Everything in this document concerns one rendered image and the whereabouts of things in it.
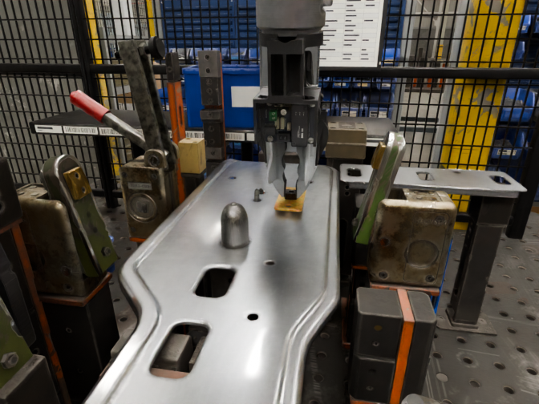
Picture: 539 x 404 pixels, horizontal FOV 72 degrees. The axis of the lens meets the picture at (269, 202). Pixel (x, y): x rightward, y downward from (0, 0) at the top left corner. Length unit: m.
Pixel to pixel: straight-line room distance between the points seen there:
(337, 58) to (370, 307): 0.77
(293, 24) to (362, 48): 0.64
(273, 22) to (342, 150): 0.39
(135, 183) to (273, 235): 0.23
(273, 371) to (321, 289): 0.10
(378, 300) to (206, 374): 0.17
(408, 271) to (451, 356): 0.32
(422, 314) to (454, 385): 0.38
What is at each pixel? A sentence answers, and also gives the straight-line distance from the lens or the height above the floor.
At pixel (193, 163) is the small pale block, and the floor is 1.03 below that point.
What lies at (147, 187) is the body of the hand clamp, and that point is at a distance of 0.56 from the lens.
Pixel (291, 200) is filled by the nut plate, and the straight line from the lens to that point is 0.52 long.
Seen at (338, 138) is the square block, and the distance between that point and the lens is 0.75.
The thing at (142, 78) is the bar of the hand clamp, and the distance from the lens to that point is 0.54.
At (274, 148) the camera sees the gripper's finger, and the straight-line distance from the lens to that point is 0.48.
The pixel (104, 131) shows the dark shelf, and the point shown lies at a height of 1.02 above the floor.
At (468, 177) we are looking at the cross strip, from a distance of 0.72.
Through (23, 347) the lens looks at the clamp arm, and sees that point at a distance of 0.35.
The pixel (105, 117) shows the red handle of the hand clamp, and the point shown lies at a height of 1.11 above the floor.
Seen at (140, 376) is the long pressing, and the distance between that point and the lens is 0.30.
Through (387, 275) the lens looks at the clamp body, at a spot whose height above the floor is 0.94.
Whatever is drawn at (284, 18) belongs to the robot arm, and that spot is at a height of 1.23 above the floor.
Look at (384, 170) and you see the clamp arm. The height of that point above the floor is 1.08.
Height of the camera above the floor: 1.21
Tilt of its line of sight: 23 degrees down
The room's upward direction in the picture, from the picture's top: straight up
